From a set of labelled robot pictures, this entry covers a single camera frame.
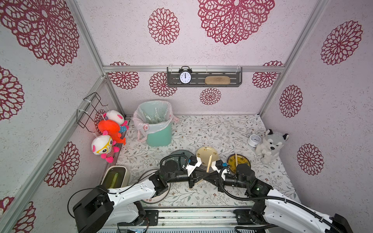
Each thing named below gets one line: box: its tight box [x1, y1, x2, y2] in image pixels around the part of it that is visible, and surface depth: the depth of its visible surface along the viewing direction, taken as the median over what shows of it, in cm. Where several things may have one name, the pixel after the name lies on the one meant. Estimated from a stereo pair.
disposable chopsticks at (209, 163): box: [206, 154, 213, 173], surface depth 64 cm
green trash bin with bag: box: [132, 100, 179, 147], surface depth 92 cm
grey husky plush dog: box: [255, 128, 289, 165], surface depth 85 cm
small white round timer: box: [247, 133, 262, 148], surface depth 103 cm
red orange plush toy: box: [97, 119, 127, 146], surface depth 92 cm
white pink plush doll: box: [102, 109, 130, 134], surface depth 97 cm
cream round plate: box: [196, 146, 220, 167], surface depth 101 cm
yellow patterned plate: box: [227, 153, 252, 174], surface depth 97 cm
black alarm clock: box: [178, 65, 193, 85], surface depth 92 cm
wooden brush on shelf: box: [204, 75, 231, 85], surface depth 92 cm
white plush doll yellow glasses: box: [91, 130, 120, 164], surface depth 83 cm
